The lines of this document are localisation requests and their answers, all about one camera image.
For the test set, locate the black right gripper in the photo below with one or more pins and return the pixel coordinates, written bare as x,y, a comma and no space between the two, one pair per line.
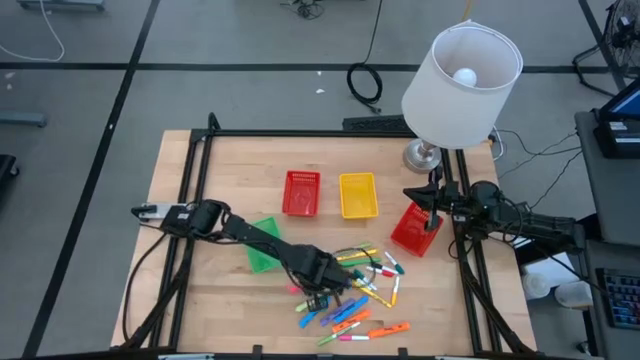
447,200

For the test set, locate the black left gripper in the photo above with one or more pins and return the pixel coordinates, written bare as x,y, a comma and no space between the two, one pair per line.
320,270

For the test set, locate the pink highlighter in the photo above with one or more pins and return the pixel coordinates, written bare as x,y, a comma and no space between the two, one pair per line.
292,289

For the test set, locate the yellow pen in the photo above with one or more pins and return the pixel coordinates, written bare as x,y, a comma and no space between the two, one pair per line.
372,296
356,255

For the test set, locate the green highlighter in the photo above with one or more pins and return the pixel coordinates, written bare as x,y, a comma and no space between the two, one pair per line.
301,306

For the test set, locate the purple highlighter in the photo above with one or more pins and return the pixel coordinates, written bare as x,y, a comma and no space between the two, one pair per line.
336,312

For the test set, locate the blue highlighter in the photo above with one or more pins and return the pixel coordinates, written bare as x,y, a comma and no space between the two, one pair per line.
351,310
307,320

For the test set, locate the green capped white marker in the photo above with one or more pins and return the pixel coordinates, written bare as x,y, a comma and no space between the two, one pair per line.
394,262

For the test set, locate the yellow capped white marker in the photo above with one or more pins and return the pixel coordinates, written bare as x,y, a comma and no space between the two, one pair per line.
395,291

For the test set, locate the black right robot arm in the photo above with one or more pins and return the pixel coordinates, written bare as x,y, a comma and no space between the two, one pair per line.
540,222

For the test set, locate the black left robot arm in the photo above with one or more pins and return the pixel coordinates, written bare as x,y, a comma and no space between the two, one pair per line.
260,240

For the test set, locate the red plastic basket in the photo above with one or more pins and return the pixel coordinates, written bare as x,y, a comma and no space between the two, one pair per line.
415,240
301,195

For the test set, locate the green plastic basket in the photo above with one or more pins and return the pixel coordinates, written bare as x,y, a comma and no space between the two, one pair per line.
262,262

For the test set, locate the yellow plastic basket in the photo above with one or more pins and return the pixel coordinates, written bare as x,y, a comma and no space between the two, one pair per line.
358,196

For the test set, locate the pink capped thin marker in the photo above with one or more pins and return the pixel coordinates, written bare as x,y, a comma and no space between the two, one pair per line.
354,338

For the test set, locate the white shade table lamp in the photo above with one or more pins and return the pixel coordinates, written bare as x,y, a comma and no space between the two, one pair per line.
450,115

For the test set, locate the white paper sheet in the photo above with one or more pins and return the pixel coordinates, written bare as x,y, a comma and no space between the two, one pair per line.
547,262

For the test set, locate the white cup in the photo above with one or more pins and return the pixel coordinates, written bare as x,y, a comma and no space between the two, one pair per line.
535,285
574,294

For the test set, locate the grey desk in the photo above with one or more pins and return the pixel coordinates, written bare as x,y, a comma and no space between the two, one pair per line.
615,255
607,200

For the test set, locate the black box device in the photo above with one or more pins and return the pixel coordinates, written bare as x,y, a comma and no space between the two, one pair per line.
620,140

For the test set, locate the black computer monitor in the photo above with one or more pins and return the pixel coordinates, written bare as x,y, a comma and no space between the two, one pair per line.
625,105

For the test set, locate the black backlit keyboard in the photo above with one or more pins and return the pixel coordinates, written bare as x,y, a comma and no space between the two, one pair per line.
622,300

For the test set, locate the black floor fan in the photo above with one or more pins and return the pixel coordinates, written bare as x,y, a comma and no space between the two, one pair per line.
622,30

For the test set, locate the grey floor foot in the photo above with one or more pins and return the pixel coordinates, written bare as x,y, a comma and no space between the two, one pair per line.
22,119

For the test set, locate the grey cart base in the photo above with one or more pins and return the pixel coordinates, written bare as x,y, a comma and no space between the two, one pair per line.
62,4

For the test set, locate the black frame clamp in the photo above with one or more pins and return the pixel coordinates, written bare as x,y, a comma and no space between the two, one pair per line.
402,352
257,351

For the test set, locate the black aluminium table frame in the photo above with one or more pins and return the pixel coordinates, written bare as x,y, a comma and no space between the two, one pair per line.
320,133

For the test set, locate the silver aluminium bracket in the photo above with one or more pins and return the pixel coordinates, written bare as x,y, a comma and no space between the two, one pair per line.
452,357
185,357

